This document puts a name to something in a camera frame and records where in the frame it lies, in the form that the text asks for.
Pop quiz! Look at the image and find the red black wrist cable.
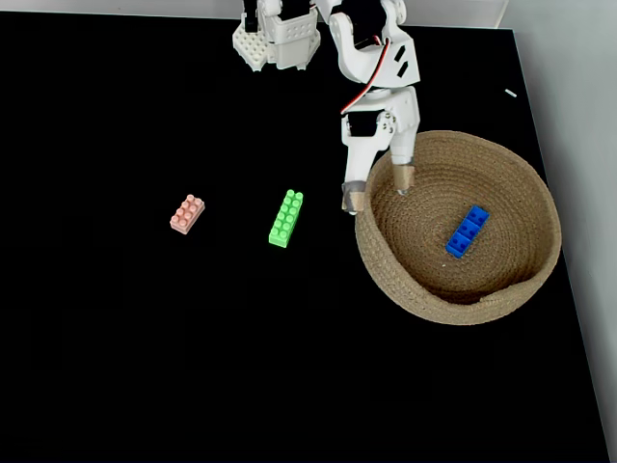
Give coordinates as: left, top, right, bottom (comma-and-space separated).
339, 34, 391, 117

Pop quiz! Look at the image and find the pink lego block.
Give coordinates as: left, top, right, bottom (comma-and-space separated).
169, 193, 206, 236

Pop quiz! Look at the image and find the blue lego block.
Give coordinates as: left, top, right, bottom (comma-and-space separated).
444, 204, 492, 260

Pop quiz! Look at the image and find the woven rope basket tray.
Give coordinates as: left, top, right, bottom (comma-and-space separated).
354, 129, 563, 327

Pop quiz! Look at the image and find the green lego block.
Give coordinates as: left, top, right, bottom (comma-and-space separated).
268, 188, 305, 250

